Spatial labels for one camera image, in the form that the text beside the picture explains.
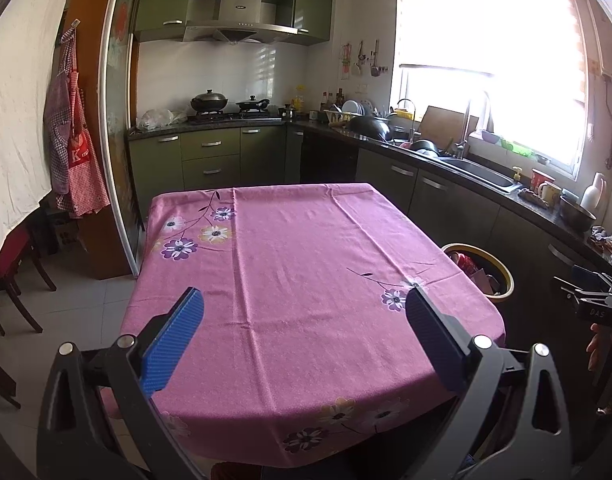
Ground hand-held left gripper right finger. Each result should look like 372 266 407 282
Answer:
405 287 574 480

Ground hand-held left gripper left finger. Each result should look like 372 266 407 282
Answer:
36 287 205 480

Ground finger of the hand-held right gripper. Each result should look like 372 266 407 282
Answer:
570 264 612 292
552 275 589 307

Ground yellow-rimmed trash bin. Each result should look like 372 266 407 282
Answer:
440 242 515 302

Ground person's right hand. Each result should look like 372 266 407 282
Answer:
587 323 607 372

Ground crumpled snack wrappers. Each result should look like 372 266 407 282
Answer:
588 227 612 266

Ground dark bowl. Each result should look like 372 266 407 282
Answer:
559 195 598 233

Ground white bottle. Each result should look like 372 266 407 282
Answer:
580 172 607 211

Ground white mug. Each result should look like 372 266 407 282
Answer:
538 181 563 206

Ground red mug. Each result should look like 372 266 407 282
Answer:
531 169 556 193

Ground pink floral tablecloth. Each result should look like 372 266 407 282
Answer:
118 183 507 466

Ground steel sink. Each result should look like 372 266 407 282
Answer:
438 156 524 193

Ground wooden chair red cushion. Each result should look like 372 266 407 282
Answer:
0 220 57 336

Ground red checkered apron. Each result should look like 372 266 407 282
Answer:
56 70 111 218

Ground steel faucet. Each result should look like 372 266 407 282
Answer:
453 100 487 158

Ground green base cabinets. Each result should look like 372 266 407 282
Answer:
127 122 612 311

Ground wooden cutting board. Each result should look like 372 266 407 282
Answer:
418 106 479 148

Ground glass sliding door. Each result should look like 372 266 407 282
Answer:
98 0 147 278

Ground white plastic bag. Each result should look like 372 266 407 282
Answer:
136 108 189 132

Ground large black wok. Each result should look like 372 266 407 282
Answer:
346 115 393 142

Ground gas stove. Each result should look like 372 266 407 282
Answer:
187 111 284 123

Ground purple checkered apron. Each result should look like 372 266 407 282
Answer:
42 35 79 196

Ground bright window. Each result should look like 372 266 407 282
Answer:
388 0 592 181

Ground black lidded wok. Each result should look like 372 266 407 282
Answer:
190 89 230 113

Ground dish rack with plates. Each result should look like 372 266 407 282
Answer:
326 100 382 126

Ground black lidded frying pan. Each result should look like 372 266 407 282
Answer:
236 94 271 112

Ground group of sauce bottles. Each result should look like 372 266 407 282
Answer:
320 89 348 111

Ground white hanging sheet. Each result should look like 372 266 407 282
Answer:
0 0 84 271

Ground hanging kitchen utensils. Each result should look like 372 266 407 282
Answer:
341 40 389 80

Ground steel range hood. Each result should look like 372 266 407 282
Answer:
182 0 299 43

